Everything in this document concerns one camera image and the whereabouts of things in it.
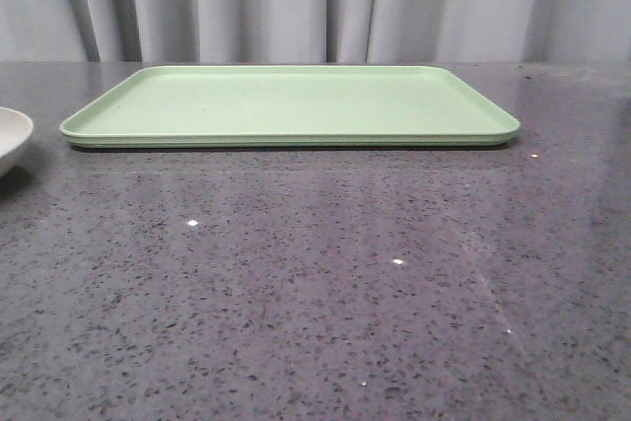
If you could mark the pale pink round plate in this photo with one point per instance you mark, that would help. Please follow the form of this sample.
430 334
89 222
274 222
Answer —
16 131

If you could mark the light green rectangular tray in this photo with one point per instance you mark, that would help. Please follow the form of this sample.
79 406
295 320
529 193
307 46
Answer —
286 105

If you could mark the grey pleated curtain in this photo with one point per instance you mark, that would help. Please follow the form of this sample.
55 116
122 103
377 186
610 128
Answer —
315 31

